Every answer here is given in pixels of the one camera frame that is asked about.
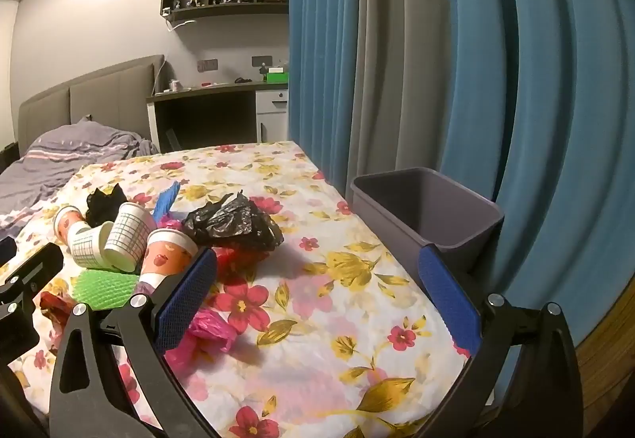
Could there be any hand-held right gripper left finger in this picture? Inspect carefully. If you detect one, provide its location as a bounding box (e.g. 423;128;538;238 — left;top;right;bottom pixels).
48;247;221;438

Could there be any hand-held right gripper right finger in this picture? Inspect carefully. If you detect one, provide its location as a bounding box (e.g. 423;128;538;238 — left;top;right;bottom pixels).
414;243;583;438

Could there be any pink plastic bag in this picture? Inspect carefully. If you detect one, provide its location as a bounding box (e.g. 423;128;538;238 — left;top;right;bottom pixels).
166;308;238;369

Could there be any orange print paper cup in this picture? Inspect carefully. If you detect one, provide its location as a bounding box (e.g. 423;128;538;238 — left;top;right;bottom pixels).
138;228;199;291
54;206;86;243

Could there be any grid print paper cup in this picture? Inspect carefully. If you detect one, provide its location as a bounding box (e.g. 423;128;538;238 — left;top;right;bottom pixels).
68;221;116;270
103;202;158;272

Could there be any green foam net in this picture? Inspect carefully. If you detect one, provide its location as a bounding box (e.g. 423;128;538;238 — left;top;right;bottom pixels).
72;269;142;310

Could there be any large black plastic bag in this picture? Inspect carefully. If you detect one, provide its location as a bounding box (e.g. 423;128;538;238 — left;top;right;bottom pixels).
183;191;285;251

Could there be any small black bag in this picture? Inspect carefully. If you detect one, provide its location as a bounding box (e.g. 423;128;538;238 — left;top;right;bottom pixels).
85;183;129;226

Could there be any grey purple plastic bin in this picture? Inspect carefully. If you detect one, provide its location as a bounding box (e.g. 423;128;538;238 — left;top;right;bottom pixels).
350;167;505;292

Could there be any blue foam net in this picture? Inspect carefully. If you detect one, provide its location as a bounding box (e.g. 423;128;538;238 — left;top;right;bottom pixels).
151;181;180;223

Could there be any grey striped blanket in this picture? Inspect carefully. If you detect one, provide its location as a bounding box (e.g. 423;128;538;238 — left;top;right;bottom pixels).
0;118;160;230

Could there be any floral bed sheet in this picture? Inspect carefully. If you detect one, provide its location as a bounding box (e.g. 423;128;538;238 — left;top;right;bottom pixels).
0;140;477;438

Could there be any grey padded headboard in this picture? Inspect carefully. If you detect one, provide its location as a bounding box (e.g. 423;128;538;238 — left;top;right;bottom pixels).
19;54;166;156

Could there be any white drawer cabinet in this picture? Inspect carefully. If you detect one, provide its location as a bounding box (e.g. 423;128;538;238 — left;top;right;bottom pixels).
255;89;290;143

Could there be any dark top desk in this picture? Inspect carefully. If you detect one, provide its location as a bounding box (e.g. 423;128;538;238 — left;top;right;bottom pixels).
146;81;290;153

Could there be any grey curtain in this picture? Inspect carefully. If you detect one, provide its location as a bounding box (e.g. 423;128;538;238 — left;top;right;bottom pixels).
347;0;479;201

